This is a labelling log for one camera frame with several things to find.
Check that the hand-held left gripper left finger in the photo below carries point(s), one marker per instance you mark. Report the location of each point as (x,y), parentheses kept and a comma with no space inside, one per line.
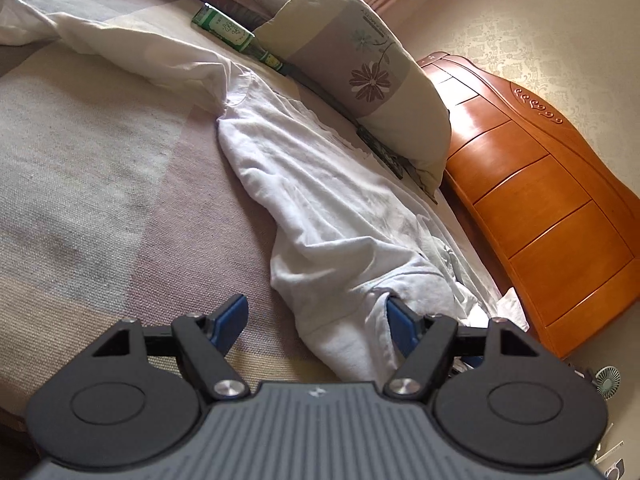
(231,317)

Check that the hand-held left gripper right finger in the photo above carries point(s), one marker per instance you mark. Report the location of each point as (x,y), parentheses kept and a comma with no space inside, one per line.
(402,320)

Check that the white t-shirt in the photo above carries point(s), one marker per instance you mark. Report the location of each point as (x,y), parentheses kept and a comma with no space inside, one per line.
(325,210)

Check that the black panda print phone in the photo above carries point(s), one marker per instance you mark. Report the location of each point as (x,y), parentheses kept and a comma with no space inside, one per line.
(385,152)

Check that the wooden headboard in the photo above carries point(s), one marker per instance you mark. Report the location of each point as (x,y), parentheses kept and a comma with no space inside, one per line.
(540,200)

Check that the small green fan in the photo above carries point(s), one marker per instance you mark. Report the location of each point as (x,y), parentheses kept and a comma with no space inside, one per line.
(607,379)

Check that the floral patchwork pillow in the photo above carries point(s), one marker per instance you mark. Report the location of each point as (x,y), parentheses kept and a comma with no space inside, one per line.
(360,60)

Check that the green glass bottle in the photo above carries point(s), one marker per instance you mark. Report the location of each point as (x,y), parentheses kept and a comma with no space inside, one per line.
(225,27)

